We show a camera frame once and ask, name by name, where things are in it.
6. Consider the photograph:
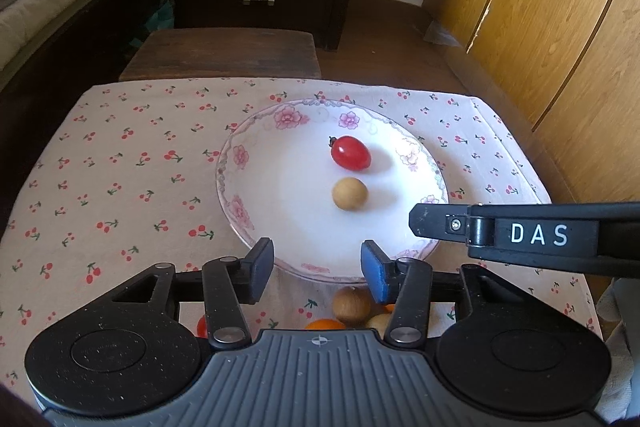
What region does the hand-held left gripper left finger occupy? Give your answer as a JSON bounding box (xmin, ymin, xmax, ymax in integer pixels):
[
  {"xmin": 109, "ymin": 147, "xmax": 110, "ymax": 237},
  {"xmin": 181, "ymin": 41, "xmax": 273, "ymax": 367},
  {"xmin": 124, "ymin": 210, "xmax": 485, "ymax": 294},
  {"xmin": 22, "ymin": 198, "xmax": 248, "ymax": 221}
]
[{"xmin": 111, "ymin": 237, "xmax": 276, "ymax": 352}]

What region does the brown wooden stool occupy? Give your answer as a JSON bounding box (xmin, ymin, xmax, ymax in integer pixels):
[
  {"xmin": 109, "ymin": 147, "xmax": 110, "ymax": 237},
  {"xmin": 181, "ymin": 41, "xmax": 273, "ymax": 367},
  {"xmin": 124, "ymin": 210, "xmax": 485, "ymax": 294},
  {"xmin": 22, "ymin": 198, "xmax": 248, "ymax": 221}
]
[{"xmin": 118, "ymin": 28, "xmax": 322, "ymax": 82}]

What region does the dark wooden bed frame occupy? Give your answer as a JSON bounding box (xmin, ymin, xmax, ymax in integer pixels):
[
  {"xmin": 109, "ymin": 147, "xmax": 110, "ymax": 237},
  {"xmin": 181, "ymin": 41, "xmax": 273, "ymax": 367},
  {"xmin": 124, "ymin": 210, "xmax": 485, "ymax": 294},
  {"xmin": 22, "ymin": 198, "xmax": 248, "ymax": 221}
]
[{"xmin": 0, "ymin": 0, "xmax": 174, "ymax": 228}]

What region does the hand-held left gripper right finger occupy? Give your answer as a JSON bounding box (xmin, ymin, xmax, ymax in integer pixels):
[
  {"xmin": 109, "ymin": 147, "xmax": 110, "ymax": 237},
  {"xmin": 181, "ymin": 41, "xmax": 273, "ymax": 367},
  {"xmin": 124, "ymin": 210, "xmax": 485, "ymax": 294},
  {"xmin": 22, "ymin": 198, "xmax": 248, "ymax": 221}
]
[{"xmin": 360, "ymin": 239, "xmax": 507, "ymax": 349}]

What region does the cherry print tablecloth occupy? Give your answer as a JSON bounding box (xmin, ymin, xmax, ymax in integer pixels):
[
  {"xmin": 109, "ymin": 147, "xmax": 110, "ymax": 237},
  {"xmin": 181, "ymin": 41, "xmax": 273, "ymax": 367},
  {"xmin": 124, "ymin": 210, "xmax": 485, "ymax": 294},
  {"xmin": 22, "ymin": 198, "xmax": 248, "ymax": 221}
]
[{"xmin": 0, "ymin": 78, "xmax": 604, "ymax": 408}]

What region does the white cloth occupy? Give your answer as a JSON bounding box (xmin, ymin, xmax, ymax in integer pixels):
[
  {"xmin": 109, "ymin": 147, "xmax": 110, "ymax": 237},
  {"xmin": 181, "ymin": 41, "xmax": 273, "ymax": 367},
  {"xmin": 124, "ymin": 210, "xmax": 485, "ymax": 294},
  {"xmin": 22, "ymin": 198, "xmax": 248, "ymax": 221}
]
[{"xmin": 595, "ymin": 278, "xmax": 637, "ymax": 415}]

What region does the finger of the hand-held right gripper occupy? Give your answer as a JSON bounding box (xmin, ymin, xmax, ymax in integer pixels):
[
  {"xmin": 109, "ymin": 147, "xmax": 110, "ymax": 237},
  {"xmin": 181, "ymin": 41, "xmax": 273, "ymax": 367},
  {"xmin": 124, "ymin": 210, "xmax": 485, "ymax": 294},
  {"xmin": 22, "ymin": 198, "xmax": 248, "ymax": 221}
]
[{"xmin": 409, "ymin": 202, "xmax": 497, "ymax": 249}]

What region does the clear plastic bag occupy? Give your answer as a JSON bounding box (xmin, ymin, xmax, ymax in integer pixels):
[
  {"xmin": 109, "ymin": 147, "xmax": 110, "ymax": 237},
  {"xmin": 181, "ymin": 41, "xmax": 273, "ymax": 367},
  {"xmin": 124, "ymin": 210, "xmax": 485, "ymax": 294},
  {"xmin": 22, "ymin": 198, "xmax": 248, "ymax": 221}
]
[{"xmin": 422, "ymin": 21, "xmax": 464, "ymax": 48}]

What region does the light wooden wardrobe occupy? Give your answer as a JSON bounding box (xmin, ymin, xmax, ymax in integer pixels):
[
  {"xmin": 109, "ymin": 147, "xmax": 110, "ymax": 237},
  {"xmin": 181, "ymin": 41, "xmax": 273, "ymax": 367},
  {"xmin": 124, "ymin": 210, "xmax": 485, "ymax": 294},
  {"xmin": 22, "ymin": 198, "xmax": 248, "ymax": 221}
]
[{"xmin": 422, "ymin": 0, "xmax": 640, "ymax": 208}]

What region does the tan longan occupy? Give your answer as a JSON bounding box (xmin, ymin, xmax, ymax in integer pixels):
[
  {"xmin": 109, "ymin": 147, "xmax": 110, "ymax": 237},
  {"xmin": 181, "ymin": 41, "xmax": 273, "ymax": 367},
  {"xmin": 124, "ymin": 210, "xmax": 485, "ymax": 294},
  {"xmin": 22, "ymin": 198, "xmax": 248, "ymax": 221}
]
[
  {"xmin": 332, "ymin": 177, "xmax": 369, "ymax": 210},
  {"xmin": 332, "ymin": 286, "xmax": 373, "ymax": 327},
  {"xmin": 365, "ymin": 313, "xmax": 394, "ymax": 339}
]

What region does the white floral plate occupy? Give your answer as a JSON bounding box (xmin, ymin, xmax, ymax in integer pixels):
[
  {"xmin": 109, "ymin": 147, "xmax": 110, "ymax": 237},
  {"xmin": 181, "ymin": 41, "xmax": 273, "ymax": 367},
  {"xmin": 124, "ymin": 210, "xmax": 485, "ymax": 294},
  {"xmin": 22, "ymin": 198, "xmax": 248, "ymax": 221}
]
[{"xmin": 216, "ymin": 99, "xmax": 447, "ymax": 284}]

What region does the teal plastic bag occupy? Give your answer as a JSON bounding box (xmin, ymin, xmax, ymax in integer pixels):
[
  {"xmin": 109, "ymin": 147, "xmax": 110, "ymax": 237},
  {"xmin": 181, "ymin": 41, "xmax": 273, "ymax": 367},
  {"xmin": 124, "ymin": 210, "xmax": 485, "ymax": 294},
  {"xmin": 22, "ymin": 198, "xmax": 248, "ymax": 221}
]
[{"xmin": 149, "ymin": 0, "xmax": 176, "ymax": 34}]

